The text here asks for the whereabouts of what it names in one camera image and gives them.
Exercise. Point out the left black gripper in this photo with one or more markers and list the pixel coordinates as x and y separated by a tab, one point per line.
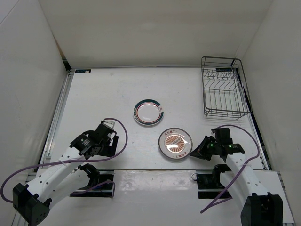
109	150

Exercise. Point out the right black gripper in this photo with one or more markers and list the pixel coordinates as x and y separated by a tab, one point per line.
200	151

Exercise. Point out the green red rimmed plate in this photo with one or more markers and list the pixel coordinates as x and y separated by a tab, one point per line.
148	112

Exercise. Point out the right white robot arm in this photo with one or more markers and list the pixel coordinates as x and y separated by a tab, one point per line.
259	206

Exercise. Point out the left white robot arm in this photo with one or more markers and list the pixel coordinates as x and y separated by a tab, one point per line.
34	200

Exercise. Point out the small blue rack label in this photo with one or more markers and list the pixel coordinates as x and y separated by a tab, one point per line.
223	69

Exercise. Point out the small black label sticker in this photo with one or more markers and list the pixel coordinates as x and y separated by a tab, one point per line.
83	71

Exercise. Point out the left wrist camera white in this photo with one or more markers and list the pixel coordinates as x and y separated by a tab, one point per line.
108	123

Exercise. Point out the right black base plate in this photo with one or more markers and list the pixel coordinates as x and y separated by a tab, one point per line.
206	186

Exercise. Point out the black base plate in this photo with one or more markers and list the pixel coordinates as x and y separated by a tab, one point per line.
100	188
206	186

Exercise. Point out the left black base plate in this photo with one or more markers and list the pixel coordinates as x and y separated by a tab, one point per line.
100	188

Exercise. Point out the black wire dish rack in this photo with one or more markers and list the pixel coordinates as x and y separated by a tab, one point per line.
225	94

